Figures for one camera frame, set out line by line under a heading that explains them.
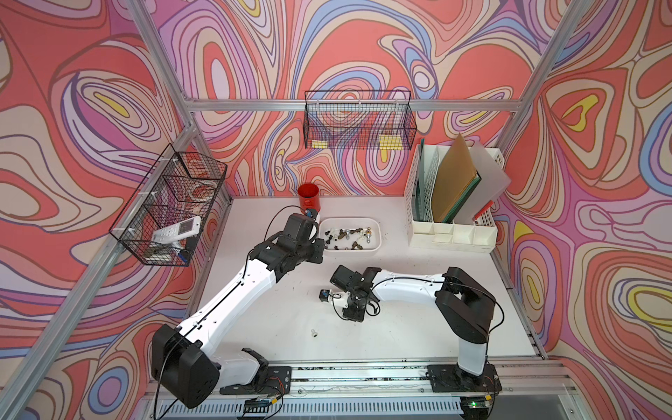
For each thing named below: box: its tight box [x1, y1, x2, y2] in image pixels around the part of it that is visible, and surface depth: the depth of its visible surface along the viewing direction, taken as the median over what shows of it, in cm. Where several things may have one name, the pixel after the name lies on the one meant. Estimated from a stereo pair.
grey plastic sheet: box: [453, 141, 511, 225], surface depth 90 cm
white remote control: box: [151, 215, 203, 245], surface depth 70 cm
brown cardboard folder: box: [431, 133, 478, 223], surface depth 103 cm
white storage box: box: [318, 217, 383, 256], surface depth 107 cm
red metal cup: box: [297, 182, 321, 215], surface depth 111 cm
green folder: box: [442, 170, 483, 224], surface depth 92 cm
